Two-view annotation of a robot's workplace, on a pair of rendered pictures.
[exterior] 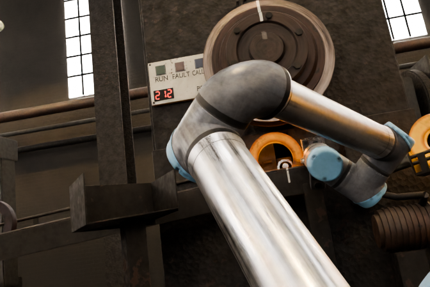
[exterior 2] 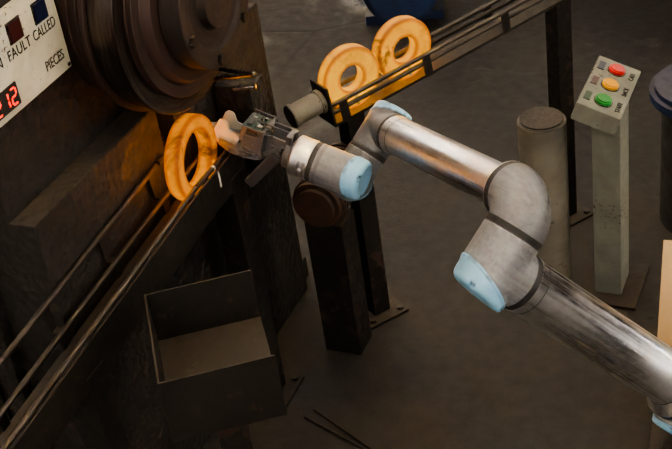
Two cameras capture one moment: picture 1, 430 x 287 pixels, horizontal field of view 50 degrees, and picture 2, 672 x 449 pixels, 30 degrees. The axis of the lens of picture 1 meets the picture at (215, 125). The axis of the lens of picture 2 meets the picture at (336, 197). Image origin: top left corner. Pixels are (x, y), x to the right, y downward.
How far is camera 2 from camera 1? 2.52 m
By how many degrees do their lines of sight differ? 82
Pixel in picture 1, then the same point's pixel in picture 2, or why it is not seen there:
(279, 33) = not seen: outside the picture
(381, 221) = (333, 199)
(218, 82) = (544, 220)
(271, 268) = (647, 355)
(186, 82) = (29, 61)
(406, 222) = not seen: hidden behind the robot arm
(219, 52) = (141, 13)
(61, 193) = not seen: outside the picture
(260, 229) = (628, 334)
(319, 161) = (361, 180)
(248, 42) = not seen: outside the picture
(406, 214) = not seen: hidden behind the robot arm
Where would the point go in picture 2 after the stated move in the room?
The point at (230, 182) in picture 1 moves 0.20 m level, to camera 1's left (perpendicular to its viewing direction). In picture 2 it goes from (589, 309) to (576, 380)
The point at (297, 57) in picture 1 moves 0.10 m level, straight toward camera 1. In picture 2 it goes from (241, 2) to (283, 7)
